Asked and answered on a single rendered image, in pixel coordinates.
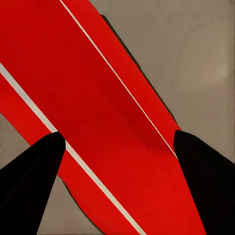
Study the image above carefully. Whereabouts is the radio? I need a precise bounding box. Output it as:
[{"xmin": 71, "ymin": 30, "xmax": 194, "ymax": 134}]
[{"xmin": 0, "ymin": 0, "xmax": 206, "ymax": 235}]

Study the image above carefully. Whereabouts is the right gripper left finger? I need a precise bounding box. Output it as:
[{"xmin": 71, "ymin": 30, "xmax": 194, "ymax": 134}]
[{"xmin": 0, "ymin": 131, "xmax": 66, "ymax": 235}]

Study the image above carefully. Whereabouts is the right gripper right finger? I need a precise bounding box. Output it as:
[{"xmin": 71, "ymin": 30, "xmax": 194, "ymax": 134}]
[{"xmin": 173, "ymin": 130, "xmax": 235, "ymax": 235}]

